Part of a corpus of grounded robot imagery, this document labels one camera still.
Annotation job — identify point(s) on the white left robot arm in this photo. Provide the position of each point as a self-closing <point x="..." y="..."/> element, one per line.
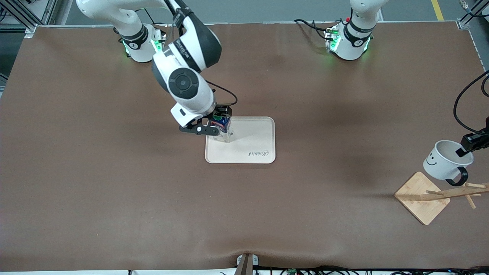
<point x="353" y="40"/>

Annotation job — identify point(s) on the wooden cup rack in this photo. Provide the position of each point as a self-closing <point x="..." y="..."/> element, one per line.
<point x="420" y="198"/>

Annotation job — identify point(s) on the beige plastic tray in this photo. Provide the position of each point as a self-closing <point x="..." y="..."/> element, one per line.
<point x="248" y="145"/>

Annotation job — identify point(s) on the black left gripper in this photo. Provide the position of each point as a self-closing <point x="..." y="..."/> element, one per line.
<point x="475" y="139"/>

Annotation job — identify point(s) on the blue white milk carton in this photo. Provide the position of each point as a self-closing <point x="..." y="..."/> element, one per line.
<point x="222" y="125"/>

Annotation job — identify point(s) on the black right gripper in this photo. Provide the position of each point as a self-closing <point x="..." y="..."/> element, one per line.
<point x="223" y="112"/>

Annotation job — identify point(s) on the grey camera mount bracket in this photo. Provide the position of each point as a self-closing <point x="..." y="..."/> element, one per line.
<point x="245" y="264"/>

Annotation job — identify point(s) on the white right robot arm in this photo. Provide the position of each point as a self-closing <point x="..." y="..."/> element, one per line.
<point x="183" y="76"/>

